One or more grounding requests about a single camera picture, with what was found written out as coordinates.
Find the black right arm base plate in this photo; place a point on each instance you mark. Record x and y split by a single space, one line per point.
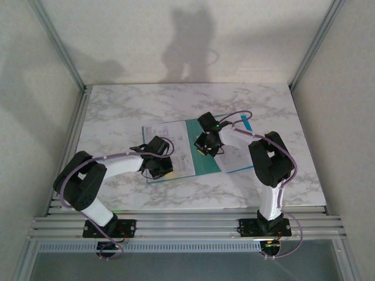
249 226

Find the aluminium frame post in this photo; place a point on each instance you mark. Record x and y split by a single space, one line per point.
60 47
317 44

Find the aluminium side rail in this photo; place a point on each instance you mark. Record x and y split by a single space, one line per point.
76 123

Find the blue plastic file sheet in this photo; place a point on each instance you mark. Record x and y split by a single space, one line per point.
247 123

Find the aluminium frame leg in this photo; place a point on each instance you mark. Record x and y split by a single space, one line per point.
350 263
25 263

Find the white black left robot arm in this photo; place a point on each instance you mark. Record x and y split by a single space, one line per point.
123 164

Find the white paper sheet with drawings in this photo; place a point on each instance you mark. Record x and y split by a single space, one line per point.
237 161
178 137

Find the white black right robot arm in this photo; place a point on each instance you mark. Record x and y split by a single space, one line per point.
272 202

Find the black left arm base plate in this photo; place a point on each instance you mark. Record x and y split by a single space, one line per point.
129 226

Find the aluminium mounting rail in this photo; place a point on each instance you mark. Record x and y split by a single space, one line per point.
190 225

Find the black controller board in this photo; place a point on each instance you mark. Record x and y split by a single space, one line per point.
271 248
107 253

